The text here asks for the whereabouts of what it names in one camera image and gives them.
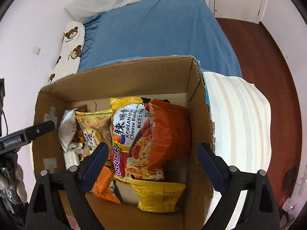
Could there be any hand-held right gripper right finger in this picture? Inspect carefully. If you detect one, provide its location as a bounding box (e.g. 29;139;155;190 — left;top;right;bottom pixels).
197;142;281;230

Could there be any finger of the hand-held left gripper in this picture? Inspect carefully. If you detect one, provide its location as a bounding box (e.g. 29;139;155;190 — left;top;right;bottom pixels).
24;121;55;141

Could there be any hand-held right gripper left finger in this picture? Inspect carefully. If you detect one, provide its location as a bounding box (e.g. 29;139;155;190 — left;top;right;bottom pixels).
25;142;109;230

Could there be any plain white packet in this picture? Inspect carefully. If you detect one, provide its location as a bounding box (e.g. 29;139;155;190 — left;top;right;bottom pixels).
64;146;81;170

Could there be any red orange chip packet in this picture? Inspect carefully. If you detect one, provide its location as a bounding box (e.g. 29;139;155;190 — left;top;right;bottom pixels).
89;165;121;205

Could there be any white grey snack packet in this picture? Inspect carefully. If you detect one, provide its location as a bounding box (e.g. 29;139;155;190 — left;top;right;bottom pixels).
58;109;77;152

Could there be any yellow white snack packet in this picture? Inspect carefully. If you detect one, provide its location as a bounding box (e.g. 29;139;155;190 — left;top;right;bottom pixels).
75;109;114;163

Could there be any brown snack packet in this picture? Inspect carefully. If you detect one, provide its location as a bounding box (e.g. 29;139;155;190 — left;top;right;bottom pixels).
72;104;87;146

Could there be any instant noodle packet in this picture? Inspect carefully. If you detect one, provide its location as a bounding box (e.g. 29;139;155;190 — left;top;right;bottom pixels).
109;97;166;182

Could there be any dark orange snack packet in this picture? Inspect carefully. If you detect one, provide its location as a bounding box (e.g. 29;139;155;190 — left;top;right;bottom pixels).
146;99;191;174

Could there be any cardboard box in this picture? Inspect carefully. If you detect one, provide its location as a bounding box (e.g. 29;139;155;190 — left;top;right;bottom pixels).
31;55;215;230

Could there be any person's left hand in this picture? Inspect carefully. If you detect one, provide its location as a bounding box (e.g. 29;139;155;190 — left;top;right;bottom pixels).
0;152;27;203

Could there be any cat print blanket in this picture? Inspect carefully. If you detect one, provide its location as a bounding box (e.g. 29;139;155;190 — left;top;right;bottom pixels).
203;72;272;173

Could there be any bear print long pillow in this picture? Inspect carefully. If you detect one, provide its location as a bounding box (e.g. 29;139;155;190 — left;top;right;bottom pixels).
48;21;85;84

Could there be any black wall device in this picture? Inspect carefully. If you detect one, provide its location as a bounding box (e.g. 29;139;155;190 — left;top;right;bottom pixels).
0;78;6;115

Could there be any black power adapter with cable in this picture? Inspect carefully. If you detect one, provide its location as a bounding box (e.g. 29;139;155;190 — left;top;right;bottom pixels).
284;168;297;187

